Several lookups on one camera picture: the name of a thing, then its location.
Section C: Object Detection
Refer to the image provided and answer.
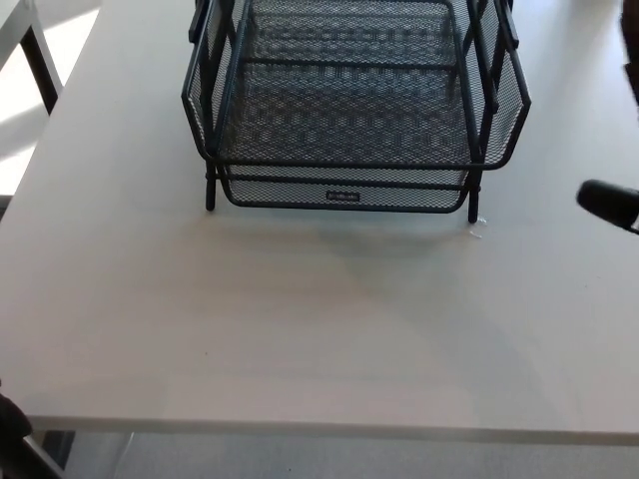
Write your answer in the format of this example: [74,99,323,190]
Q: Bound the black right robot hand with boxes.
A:
[576,3,639,237]

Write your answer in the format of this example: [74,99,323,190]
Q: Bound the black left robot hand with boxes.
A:
[0,381,34,463]

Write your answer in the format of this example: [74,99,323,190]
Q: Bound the black mesh drawer without label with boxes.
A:
[181,0,533,172]

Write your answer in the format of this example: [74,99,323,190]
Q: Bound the dark desk support leg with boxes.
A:
[17,429,76,479]

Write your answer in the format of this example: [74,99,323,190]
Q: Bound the black mesh drawer with label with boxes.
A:
[218,166,473,215]

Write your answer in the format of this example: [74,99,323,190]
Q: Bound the white side table black legs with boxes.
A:
[0,0,65,117]

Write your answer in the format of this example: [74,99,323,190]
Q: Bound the black wire organizer frame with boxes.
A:
[187,0,520,225]

